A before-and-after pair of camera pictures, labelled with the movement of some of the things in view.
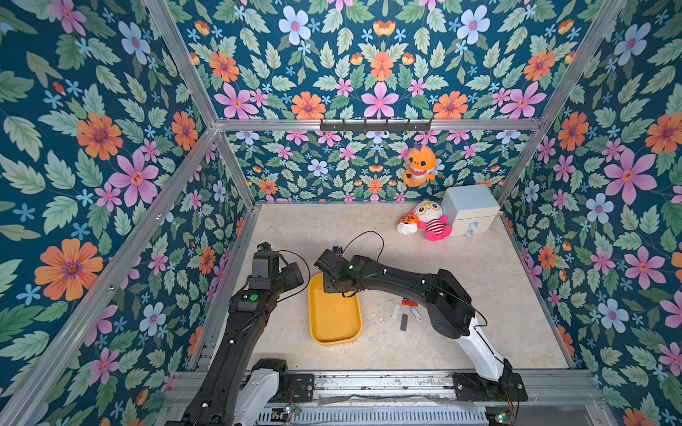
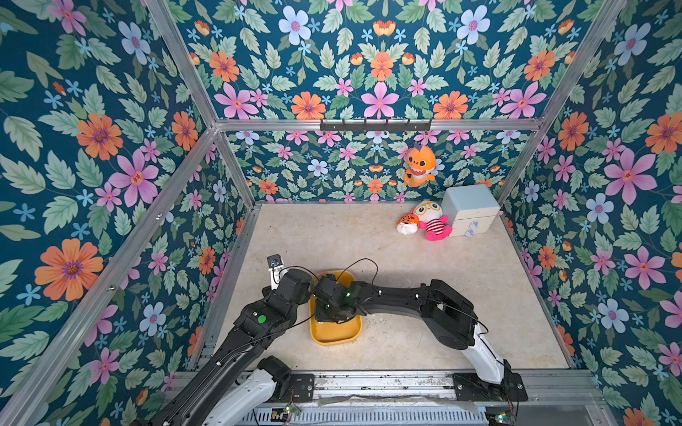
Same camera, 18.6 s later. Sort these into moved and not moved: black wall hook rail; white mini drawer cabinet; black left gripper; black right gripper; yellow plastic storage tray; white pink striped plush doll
Moved: black left gripper; black right gripper
Not moved: white mini drawer cabinet; black wall hook rail; white pink striped plush doll; yellow plastic storage tray
